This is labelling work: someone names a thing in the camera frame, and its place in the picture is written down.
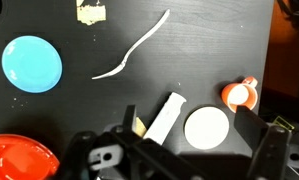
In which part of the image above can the white round lid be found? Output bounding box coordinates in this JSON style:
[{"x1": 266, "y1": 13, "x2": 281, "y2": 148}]
[{"x1": 184, "y1": 106, "x2": 229, "y2": 150}]

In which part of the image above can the red bowl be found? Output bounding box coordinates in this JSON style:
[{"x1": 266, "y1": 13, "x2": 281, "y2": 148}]
[{"x1": 0, "y1": 134, "x2": 59, "y2": 180}]

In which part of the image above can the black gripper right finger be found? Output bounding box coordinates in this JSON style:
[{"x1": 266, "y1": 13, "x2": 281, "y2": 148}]
[{"x1": 234, "y1": 106, "x2": 268, "y2": 151}]

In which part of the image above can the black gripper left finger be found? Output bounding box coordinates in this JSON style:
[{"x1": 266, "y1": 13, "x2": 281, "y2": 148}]
[{"x1": 123, "y1": 105, "x2": 137, "y2": 133}]

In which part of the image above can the white compressible tube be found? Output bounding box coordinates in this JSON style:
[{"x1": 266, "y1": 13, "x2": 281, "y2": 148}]
[{"x1": 143, "y1": 92, "x2": 186, "y2": 145}]

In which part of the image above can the orange measuring cup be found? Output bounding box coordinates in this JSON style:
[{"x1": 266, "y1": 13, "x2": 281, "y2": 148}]
[{"x1": 221, "y1": 76, "x2": 258, "y2": 112}]

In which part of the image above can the blue plate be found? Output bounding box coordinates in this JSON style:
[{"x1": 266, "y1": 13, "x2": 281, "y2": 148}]
[{"x1": 1, "y1": 35, "x2": 63, "y2": 93}]

